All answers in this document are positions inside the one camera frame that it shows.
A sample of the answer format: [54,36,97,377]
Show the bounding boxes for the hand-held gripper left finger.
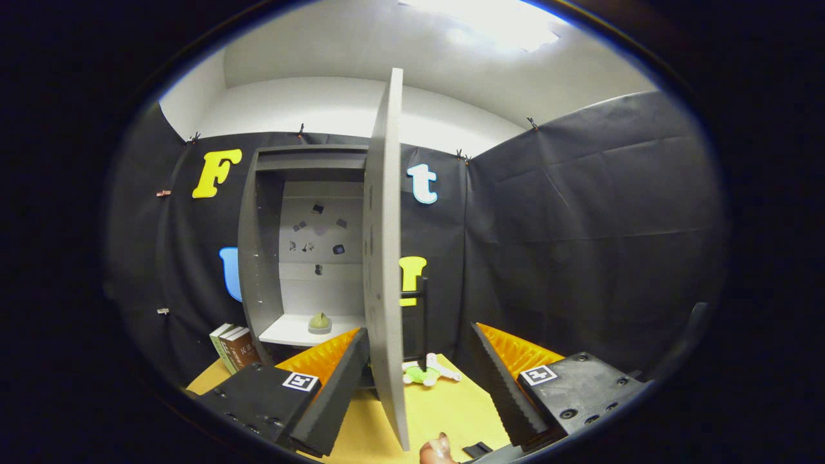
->
[193,327,373,459]

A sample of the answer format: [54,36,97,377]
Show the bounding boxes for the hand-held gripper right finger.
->
[471,321,650,452]

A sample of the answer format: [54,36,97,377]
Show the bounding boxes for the beige cabinet door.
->
[362,68,429,452]

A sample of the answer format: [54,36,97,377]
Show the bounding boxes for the pink rounded object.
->
[419,433,458,464]

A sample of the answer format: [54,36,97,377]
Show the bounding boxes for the green plush toy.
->
[402,353,462,387]

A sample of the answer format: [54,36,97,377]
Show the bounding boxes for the green book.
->
[209,323,238,376]

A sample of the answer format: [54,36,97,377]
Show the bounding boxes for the black backdrop cloth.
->
[103,90,729,394]

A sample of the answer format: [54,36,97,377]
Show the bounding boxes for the grey cabinet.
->
[237,145,387,387]

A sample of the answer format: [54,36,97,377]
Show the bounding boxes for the row of black spring clamps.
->
[187,117,539,162]

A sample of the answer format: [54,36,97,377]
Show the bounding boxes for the long ceiling light panel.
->
[400,0,561,52]

